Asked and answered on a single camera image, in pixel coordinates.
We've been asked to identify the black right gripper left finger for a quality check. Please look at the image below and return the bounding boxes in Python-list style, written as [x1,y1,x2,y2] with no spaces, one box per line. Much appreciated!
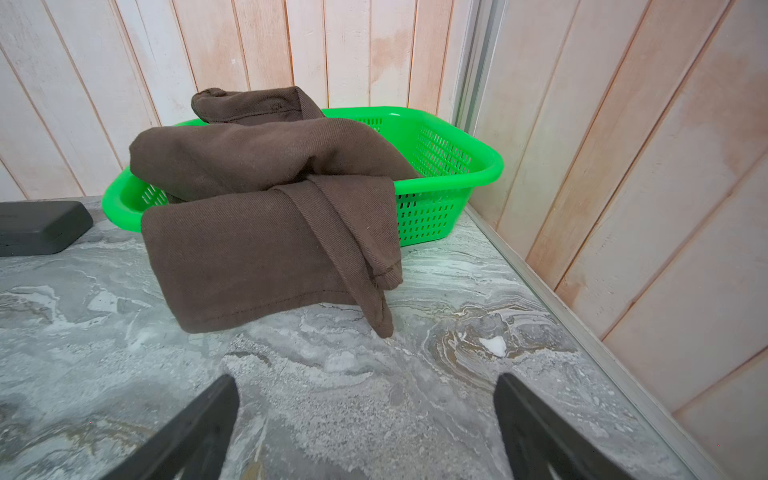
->
[104,375,240,479]

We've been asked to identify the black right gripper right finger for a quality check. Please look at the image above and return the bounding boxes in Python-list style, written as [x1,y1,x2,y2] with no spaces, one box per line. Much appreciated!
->
[493,373,631,479]

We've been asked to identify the brown trousers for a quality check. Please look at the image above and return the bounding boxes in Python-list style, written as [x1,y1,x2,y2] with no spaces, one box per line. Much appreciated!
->
[129,87,417,338]

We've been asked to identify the dark grey rectangular case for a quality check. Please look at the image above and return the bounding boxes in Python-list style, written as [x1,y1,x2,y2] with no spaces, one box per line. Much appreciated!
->
[1,200,94,257]

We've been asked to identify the green plastic basket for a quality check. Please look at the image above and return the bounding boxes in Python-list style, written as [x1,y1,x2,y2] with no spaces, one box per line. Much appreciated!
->
[102,107,503,265]

